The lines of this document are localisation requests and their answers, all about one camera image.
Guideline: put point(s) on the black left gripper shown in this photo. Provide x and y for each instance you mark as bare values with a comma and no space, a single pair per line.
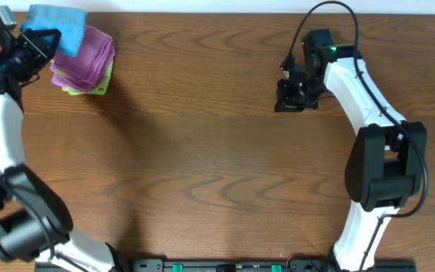
37,47

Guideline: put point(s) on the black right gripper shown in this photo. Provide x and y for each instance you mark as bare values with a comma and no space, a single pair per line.
285,103

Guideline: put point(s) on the blue cloth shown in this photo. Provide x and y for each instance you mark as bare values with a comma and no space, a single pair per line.
71,22

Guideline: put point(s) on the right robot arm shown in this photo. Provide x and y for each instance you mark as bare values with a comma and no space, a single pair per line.
383,169

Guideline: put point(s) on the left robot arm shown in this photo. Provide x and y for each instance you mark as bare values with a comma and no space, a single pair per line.
35,224

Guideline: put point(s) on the folded purple cloth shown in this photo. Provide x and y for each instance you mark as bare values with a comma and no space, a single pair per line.
95,54

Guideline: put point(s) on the folded green cloth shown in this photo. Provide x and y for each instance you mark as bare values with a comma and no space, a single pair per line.
74,88

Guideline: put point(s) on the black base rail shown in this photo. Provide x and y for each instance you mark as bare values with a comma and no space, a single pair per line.
295,265

